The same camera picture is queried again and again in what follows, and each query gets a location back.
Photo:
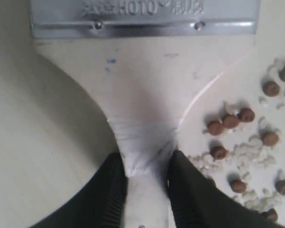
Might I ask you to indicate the white paint brush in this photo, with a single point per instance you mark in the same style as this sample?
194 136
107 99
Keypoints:
145 63

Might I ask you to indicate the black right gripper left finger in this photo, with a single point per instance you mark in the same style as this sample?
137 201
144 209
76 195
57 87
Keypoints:
99 204

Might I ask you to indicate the scattered white rice grains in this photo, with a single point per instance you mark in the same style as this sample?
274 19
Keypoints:
207 122

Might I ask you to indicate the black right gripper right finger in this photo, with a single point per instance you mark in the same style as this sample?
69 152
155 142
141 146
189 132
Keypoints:
197 203

